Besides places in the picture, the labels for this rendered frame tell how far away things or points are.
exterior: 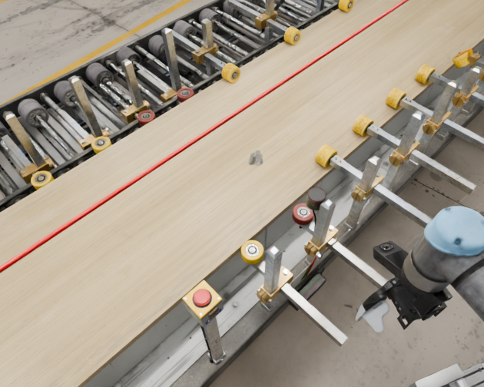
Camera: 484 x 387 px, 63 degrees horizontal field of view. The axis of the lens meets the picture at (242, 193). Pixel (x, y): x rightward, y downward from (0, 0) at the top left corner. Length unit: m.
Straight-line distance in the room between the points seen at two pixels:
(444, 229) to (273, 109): 1.36
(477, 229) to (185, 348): 1.19
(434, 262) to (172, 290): 0.92
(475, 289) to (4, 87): 3.85
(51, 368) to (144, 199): 0.64
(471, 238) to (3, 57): 4.21
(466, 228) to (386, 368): 1.73
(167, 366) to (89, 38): 3.41
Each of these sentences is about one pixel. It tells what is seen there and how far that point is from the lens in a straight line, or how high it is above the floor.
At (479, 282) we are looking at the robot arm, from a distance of 0.62.
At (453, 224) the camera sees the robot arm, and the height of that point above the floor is 1.67.
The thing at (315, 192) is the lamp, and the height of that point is 1.11.
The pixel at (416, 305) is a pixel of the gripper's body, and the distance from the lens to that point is 0.77.
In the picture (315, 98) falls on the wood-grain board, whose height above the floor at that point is 0.90.
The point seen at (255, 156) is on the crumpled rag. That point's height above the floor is 0.91.
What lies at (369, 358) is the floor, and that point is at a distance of 2.28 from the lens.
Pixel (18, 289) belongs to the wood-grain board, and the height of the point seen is 0.90.
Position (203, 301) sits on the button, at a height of 1.23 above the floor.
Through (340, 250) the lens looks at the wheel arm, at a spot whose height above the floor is 0.86.
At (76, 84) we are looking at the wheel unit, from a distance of 1.78.
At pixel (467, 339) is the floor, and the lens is 2.50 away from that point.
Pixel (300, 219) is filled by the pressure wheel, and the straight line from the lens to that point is 1.47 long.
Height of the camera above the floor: 2.13
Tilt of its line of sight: 53 degrees down
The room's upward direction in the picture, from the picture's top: 2 degrees counter-clockwise
